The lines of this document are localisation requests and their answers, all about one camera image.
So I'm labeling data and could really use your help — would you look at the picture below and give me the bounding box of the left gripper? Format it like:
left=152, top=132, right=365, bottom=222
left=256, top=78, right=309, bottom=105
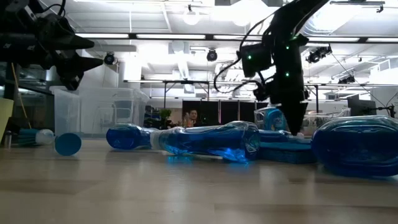
left=33, top=33, right=104, bottom=92

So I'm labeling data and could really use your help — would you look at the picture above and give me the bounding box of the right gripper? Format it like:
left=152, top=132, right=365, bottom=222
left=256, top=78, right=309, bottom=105
left=269, top=67, right=310, bottom=137

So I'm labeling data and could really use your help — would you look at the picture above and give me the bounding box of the blue dish soap bottle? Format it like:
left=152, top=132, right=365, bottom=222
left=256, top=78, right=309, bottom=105
left=259, top=129, right=305, bottom=144
left=150, top=120, right=261, bottom=164
left=263, top=107, right=289, bottom=131
left=105, top=123, right=156, bottom=151
left=310, top=114, right=398, bottom=177

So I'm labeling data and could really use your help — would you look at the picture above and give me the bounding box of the dark blue scrub sponge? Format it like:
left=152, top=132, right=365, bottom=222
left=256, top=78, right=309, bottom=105
left=257, top=136, right=317, bottom=165

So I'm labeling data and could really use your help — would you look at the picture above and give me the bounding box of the blue dish brush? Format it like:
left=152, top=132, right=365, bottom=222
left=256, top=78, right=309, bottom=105
left=17, top=128, right=83, bottom=157

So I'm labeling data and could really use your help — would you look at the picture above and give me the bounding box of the tall clear plastic bin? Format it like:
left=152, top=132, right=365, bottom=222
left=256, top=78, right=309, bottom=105
left=49, top=86, right=150, bottom=139

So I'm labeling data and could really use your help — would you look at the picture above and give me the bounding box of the black monitor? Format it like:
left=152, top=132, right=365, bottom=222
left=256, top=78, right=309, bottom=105
left=347, top=95, right=377, bottom=118

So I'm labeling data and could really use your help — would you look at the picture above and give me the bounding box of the yellow plastic tray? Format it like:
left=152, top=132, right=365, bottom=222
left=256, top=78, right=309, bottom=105
left=0, top=98, right=15, bottom=144

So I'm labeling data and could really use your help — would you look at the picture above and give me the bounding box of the background potted plant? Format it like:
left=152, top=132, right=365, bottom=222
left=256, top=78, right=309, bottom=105
left=152, top=108, right=174, bottom=130

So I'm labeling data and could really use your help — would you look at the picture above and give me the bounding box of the white globe ceiling lamp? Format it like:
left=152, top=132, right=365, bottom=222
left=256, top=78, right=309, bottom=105
left=182, top=7, right=201, bottom=26

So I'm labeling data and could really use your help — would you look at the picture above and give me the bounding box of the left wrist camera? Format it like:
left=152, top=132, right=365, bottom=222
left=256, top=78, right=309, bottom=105
left=29, top=6, right=71, bottom=38

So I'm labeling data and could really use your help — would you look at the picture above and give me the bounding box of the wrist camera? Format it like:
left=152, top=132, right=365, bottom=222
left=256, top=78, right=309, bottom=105
left=29, top=6, right=71, bottom=38
left=241, top=42, right=272, bottom=78

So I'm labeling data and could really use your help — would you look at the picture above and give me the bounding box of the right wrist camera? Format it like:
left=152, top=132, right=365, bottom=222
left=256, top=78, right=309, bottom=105
left=241, top=42, right=272, bottom=78

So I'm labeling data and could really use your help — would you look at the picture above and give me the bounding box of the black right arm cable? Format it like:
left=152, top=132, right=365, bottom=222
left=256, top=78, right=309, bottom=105
left=213, top=14, right=280, bottom=94

